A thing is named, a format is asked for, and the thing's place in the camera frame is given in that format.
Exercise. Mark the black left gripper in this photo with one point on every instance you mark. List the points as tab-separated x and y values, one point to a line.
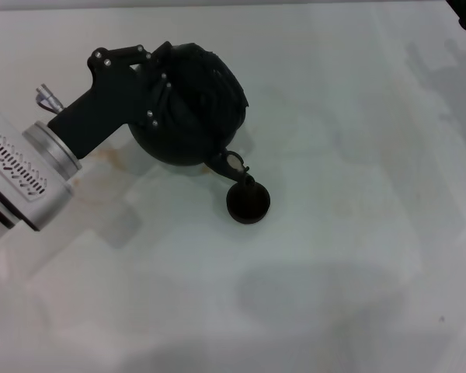
101	109

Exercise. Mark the small dark brown teacup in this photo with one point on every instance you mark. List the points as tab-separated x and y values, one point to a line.
248	206

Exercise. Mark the white tablecloth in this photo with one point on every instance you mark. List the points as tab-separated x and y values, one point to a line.
295	272

